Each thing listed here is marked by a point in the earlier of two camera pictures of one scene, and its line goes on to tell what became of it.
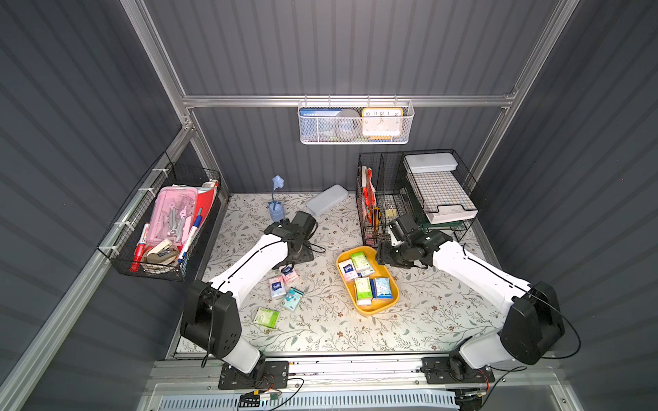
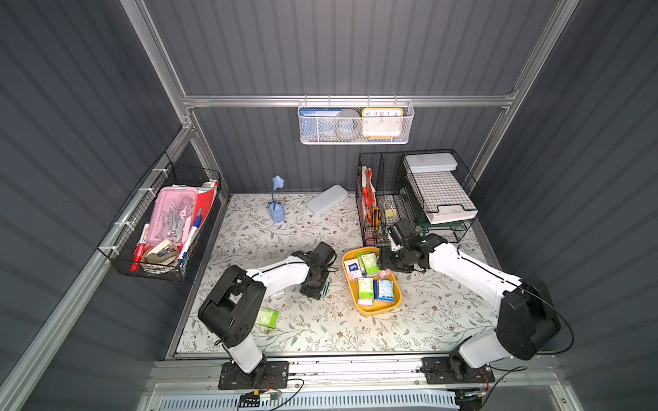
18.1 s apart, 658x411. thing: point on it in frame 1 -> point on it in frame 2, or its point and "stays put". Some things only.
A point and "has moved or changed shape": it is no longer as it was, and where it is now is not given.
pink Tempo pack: [290, 276] has moved or changed shape
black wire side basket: [158, 232] stays put
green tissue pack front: [266, 317] stays put
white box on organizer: [436, 162] stays put
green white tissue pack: [361, 264] has moved or changed shape
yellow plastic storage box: [369, 283] stays put
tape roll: [348, 125] stays put
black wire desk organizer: [431, 186] stays put
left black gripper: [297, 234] -> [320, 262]
